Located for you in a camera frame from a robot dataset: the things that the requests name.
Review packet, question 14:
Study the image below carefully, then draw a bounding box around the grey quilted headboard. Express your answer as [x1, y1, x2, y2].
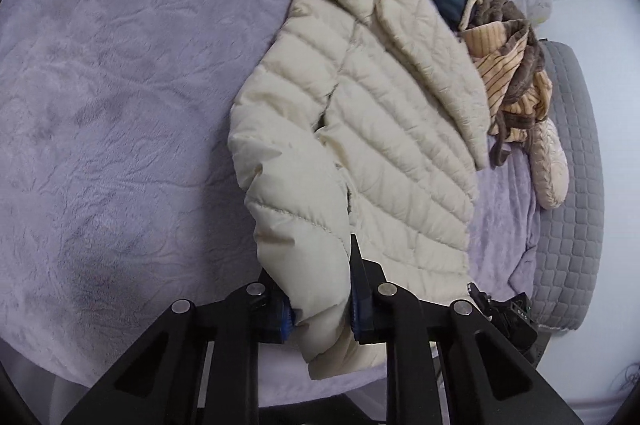
[530, 40, 606, 333]

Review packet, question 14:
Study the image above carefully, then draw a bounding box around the brown striped fleece robe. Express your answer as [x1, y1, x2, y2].
[457, 0, 553, 168]

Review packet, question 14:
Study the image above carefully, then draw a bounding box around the cream round cushion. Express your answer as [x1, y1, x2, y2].
[527, 118, 571, 211]

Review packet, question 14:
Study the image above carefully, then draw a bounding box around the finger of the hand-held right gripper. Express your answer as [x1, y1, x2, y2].
[467, 282, 495, 317]

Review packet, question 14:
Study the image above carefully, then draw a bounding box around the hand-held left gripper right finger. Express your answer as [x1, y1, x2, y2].
[348, 233, 583, 425]

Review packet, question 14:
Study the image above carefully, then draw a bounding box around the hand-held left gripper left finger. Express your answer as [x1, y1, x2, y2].
[60, 267, 293, 425]

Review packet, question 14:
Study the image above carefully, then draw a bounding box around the purple plush blanket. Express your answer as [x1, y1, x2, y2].
[0, 0, 543, 401]

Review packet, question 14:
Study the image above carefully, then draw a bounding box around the cream quilted puffer jacket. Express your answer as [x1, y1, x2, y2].
[227, 0, 493, 381]

